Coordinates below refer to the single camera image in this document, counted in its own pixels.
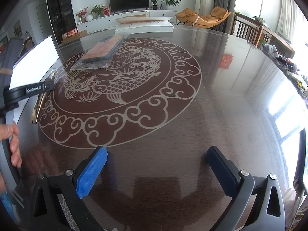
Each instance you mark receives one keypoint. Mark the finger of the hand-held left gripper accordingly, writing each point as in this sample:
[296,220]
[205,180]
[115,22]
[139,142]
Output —
[50,83]

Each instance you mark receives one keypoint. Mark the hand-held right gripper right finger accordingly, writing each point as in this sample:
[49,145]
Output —
[221,170]

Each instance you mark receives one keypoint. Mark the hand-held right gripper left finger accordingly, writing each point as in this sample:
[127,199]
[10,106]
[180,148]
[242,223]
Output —
[92,170]

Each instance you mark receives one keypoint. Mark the gold incense stick package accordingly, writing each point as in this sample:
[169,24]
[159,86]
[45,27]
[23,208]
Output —
[39,108]

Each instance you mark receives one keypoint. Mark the person's left hand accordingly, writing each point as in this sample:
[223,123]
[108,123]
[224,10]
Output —
[14,146]

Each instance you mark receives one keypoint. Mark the orange boxes on floor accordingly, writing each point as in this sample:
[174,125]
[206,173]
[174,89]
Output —
[69,32]

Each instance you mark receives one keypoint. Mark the pink phone case package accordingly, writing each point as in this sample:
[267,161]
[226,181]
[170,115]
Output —
[101,51]

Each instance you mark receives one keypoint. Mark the brown cardboard box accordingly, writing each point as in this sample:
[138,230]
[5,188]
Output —
[82,33]

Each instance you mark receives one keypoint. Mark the white round vase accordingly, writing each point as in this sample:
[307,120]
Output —
[89,17]

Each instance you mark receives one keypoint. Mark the red flowers in vase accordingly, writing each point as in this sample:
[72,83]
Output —
[81,13]

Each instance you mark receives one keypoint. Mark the dark glass display cabinet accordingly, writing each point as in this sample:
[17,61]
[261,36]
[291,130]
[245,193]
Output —
[61,7]

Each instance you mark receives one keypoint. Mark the white television cabinet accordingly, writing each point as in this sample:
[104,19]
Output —
[101,22]

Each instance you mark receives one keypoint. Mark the bushy potted plant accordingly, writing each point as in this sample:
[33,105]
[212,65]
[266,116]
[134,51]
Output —
[97,10]

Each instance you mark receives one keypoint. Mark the red gift box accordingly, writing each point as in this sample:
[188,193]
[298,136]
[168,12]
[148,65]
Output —
[106,10]

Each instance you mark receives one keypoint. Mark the blue cloth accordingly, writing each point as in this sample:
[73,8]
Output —
[6,205]

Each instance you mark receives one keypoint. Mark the black television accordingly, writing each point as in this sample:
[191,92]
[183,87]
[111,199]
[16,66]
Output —
[128,0]

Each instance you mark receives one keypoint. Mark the pile of small clutter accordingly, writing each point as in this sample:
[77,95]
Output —
[286,62]

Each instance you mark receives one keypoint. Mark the small potted plant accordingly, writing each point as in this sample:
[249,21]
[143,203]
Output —
[154,3]

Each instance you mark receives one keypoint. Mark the wooden chair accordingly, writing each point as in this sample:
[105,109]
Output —
[245,30]

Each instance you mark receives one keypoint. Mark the wooden side table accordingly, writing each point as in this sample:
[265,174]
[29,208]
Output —
[274,37]

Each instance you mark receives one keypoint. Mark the large potted plant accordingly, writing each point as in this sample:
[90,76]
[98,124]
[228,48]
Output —
[170,0]

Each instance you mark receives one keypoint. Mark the orange lounge chair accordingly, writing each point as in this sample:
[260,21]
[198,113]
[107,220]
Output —
[204,18]

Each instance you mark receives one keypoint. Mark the white sheer curtain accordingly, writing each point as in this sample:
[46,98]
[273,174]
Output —
[287,16]

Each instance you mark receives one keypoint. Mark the framed wall picture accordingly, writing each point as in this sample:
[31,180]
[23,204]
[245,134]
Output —
[17,28]

